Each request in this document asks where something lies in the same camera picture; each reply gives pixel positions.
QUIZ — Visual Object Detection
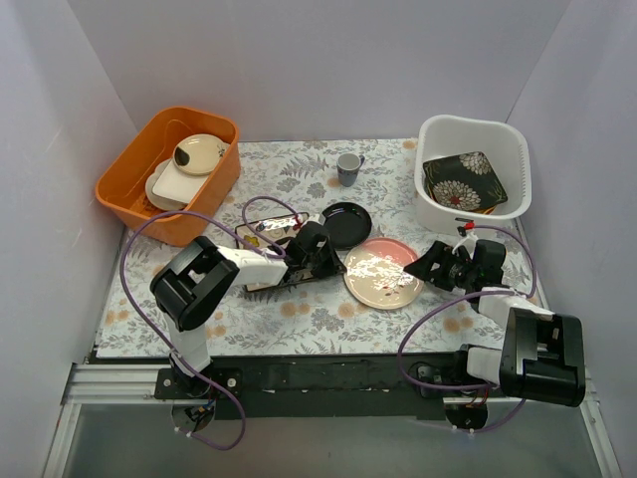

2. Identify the pink and cream plate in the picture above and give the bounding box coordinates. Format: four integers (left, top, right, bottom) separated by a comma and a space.
344, 237, 424, 311

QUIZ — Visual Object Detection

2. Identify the black round plate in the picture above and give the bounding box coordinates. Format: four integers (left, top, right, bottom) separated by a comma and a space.
321, 202, 372, 251

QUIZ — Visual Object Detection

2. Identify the black square floral plate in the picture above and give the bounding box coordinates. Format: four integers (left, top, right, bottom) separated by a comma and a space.
422, 151, 509, 212

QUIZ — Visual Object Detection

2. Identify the yellow dotted scalloped plate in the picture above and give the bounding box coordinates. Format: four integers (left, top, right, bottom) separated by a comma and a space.
470, 204, 498, 215

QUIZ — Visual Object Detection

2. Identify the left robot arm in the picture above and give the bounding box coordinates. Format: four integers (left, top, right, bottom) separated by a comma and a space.
150, 219, 346, 398

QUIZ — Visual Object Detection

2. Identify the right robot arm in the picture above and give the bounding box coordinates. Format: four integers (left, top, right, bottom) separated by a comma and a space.
401, 239, 586, 407

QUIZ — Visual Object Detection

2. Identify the white plastic bin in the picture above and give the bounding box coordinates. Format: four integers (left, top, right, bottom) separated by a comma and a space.
414, 115, 531, 235

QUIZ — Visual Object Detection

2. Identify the orange plastic bin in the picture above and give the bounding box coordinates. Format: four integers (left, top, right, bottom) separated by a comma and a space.
95, 107, 241, 230

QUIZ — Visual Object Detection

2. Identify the floral table mat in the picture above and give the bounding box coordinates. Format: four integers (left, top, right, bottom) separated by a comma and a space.
96, 138, 561, 359

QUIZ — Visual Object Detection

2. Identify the cream rectangular floral plate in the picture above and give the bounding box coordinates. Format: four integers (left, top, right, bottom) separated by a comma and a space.
235, 212, 325, 293

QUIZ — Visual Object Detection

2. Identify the grey ceramic cup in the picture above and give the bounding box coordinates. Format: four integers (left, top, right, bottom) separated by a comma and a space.
336, 153, 365, 187

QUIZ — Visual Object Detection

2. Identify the beige round plate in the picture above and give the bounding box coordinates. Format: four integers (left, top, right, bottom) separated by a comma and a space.
173, 133, 228, 176

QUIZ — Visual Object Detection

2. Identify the cream round plate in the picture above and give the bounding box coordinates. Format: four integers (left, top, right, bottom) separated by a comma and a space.
145, 172, 187, 211

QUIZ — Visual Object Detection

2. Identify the white square plate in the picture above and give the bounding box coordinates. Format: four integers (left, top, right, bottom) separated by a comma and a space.
150, 159, 208, 204

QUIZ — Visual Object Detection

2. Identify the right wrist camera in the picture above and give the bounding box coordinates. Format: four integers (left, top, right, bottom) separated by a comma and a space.
454, 221, 479, 251

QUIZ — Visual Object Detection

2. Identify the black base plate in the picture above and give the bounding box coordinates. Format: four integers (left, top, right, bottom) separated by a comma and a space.
153, 351, 499, 422

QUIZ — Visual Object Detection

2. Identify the aluminium frame rail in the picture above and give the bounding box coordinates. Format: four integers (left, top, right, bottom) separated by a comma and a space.
62, 361, 173, 405

